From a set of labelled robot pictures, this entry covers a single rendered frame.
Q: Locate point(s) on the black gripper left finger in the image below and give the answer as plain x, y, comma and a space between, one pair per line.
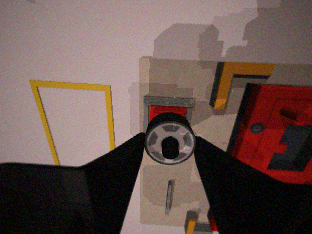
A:
99, 190

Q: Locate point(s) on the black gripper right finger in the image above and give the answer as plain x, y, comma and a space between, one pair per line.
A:
245, 200

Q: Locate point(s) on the black wheel with grey hub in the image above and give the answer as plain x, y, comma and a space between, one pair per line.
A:
165, 125

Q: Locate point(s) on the yellow tape outline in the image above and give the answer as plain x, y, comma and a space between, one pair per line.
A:
106, 88

